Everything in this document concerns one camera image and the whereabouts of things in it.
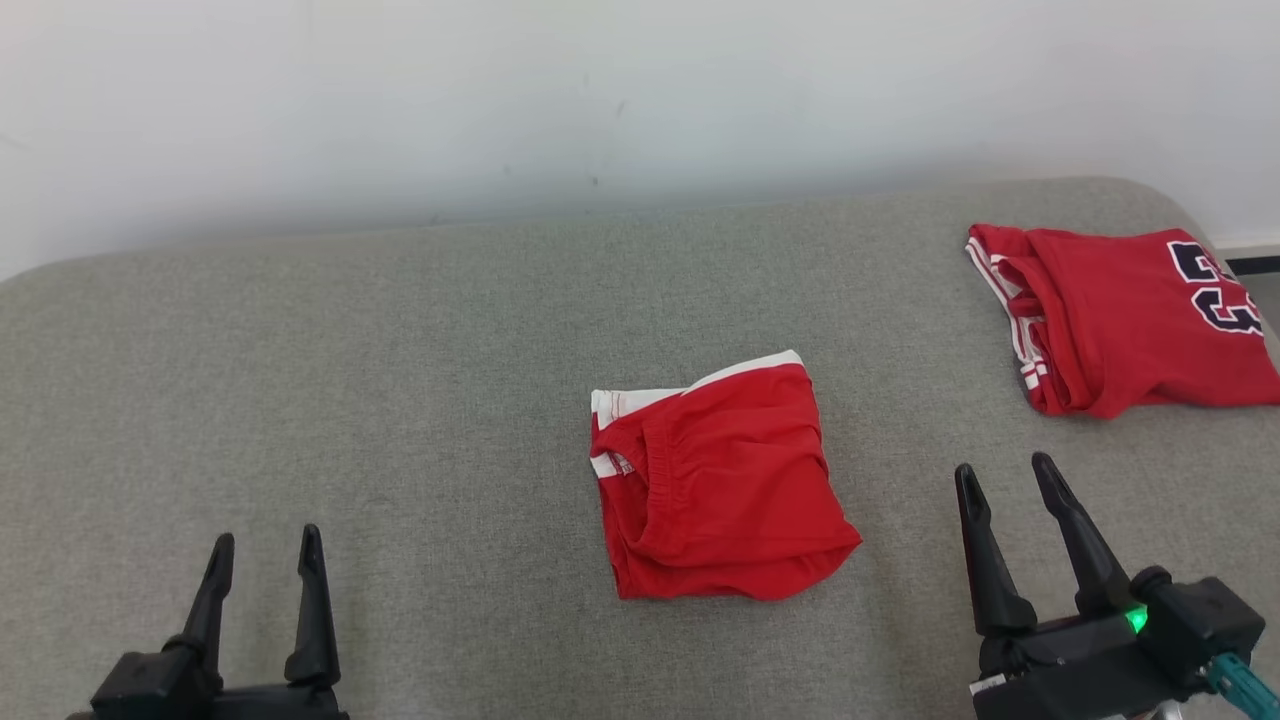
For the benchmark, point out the red shorts with white stripe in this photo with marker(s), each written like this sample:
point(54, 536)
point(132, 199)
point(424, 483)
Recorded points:
point(740, 480)

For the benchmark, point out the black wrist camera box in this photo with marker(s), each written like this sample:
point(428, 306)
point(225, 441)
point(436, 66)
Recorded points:
point(140, 695)
point(1205, 620)

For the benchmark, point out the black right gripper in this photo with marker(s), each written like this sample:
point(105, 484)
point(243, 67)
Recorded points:
point(1070, 675)

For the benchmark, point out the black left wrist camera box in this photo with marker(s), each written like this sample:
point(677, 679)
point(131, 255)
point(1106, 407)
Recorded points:
point(140, 695)

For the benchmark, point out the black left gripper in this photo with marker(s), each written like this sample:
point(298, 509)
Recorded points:
point(285, 705)

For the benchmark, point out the red and white jersey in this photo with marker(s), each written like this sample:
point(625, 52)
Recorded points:
point(1110, 320)

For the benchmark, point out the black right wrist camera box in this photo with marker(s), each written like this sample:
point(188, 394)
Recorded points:
point(1205, 620)

